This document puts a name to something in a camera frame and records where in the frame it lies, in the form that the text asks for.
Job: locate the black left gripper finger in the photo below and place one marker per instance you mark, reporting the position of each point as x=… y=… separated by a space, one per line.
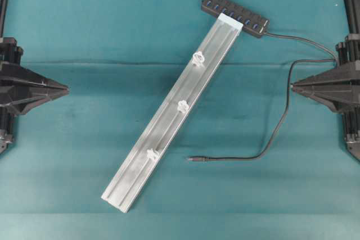
x=23 y=103
x=19 y=74

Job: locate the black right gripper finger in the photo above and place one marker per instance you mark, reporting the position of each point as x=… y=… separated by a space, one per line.
x=336 y=98
x=337 y=75

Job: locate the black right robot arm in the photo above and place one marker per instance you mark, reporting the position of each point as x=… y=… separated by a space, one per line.
x=348 y=55

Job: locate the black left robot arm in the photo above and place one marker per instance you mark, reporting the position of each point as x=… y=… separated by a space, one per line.
x=21 y=89

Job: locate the black USB hub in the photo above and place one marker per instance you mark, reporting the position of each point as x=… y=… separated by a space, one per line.
x=254 y=23

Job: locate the long aluminium rail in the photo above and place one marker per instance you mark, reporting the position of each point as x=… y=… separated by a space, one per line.
x=164 y=125

